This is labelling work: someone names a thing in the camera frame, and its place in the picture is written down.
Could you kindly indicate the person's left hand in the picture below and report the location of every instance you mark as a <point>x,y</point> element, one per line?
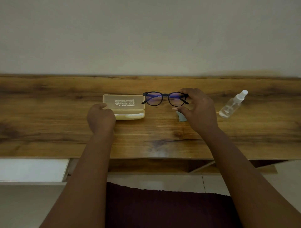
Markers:
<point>101,119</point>

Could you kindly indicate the person's right hand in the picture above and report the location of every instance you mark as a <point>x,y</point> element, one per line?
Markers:
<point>202,112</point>

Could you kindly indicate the blue cleaning cloth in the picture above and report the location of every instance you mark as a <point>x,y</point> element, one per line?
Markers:
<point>181,117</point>

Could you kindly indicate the yellow translucent glasses case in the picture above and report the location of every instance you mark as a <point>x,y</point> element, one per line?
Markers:
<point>123,103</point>

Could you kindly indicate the clear spray bottle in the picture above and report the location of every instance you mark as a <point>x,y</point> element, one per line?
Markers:
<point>231,105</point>

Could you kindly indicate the black framed eyeglasses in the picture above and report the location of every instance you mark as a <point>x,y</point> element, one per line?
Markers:
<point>154,98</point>

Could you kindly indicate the person's right forearm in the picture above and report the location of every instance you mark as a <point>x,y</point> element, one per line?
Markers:
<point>254,183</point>

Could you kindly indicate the person's left forearm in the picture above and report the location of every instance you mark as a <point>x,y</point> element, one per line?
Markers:
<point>80,185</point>

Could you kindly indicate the wooden under-table shelf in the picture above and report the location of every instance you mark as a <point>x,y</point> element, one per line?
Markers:
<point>152,165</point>

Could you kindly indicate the white cabinet drawer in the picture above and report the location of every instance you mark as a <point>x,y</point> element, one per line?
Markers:
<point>30,170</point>

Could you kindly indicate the dark maroon garment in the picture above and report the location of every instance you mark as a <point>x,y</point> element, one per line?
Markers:
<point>169,209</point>

